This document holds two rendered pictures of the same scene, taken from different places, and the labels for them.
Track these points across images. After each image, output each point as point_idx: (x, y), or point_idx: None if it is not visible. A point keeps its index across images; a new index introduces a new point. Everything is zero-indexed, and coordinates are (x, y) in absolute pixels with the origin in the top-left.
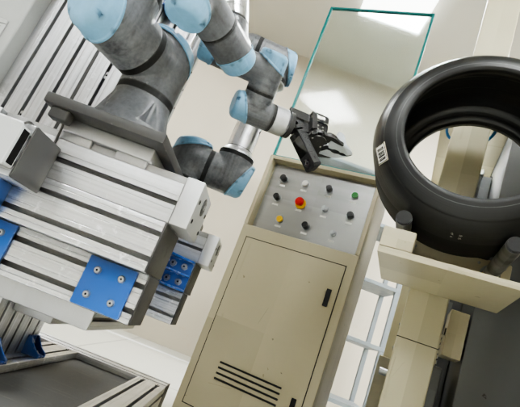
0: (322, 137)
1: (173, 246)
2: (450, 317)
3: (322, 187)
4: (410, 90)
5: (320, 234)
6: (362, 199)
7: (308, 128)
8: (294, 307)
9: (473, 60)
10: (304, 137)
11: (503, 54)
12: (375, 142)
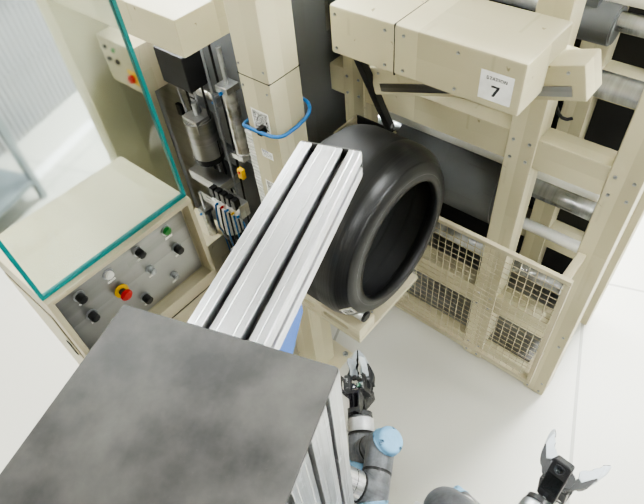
0: (372, 387)
1: None
2: None
3: (128, 257)
4: (357, 264)
5: (163, 285)
6: (174, 224)
7: (363, 396)
8: None
9: (388, 200)
10: (369, 404)
11: (288, 21)
12: (335, 306)
